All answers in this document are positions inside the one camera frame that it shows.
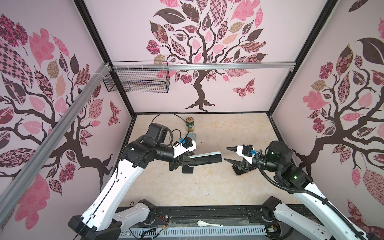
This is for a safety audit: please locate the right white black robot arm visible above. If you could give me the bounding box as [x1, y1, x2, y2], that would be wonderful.
[227, 141, 378, 240]

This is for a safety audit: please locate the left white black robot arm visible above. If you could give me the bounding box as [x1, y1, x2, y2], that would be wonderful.
[68, 123, 196, 240]

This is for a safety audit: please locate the green gold drink can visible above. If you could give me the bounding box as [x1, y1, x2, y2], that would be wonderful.
[186, 117, 195, 133]

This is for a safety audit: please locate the white plastic spoon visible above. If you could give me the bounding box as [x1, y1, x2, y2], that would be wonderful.
[197, 220, 224, 228]

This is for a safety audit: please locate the silver aluminium bar back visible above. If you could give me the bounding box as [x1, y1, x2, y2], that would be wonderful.
[113, 62, 296, 71]

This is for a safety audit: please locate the silver aluminium bar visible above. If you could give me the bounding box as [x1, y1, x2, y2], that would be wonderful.
[113, 62, 296, 71]
[1, 63, 111, 224]

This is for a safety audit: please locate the silver aluminium bar left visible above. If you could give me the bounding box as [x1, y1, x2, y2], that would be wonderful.
[1, 63, 111, 224]

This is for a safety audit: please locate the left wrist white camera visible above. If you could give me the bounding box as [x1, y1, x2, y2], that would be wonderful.
[173, 137, 196, 158]

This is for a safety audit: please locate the left black thin cable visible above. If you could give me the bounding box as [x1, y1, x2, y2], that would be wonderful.
[149, 112, 188, 145]

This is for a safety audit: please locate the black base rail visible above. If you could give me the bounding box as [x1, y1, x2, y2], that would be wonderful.
[139, 205, 273, 225]

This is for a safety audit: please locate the black wire basket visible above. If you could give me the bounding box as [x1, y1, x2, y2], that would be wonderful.
[103, 60, 171, 94]

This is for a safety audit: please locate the white slotted cable duct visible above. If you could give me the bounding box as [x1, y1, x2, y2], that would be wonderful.
[119, 226, 267, 240]

